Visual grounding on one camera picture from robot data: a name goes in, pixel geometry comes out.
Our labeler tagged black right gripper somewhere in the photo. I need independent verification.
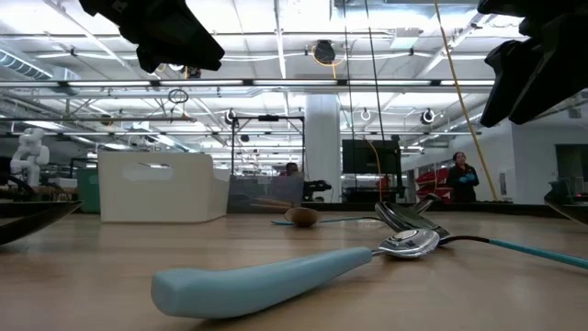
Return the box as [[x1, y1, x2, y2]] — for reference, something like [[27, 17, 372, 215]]
[[477, 0, 588, 127]]

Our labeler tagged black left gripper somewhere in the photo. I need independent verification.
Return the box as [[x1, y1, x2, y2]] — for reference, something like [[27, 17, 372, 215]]
[[77, 0, 226, 74]]

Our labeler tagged silver spoon light-blue handle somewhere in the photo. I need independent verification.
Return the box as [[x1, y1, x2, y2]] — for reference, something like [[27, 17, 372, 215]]
[[150, 228, 441, 319]]

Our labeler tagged person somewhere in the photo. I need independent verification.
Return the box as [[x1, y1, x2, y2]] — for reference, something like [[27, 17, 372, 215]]
[[446, 150, 481, 203], [278, 161, 305, 177]]

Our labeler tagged red storage bin rack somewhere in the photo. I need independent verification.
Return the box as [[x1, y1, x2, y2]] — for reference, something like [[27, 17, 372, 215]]
[[415, 166, 451, 202]]

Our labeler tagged white plastic bin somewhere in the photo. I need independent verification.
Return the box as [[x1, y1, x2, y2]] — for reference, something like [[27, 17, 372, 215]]
[[96, 151, 231, 224]]

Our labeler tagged white building column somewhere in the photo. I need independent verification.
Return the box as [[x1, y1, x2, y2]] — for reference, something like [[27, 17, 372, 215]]
[[304, 94, 342, 203]]

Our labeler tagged teal plastic bin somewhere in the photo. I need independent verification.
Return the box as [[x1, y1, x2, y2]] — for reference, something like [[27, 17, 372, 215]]
[[75, 167, 101, 214]]

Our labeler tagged grey transparent plastic bin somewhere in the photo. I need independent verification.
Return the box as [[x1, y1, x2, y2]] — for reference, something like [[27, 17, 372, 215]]
[[227, 174, 305, 214]]

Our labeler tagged black monitor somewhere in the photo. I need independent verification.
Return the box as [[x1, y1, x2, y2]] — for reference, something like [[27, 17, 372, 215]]
[[342, 139, 405, 203]]

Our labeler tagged yellow hanging cable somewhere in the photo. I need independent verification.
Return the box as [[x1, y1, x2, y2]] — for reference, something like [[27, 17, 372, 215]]
[[433, 0, 500, 202]]

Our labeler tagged black station frame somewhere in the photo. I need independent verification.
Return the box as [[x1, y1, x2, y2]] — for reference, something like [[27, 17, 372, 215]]
[[231, 114, 306, 203]]

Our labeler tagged black aluminium table frame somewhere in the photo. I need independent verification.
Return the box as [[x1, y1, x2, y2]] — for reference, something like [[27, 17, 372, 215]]
[[302, 200, 552, 216]]

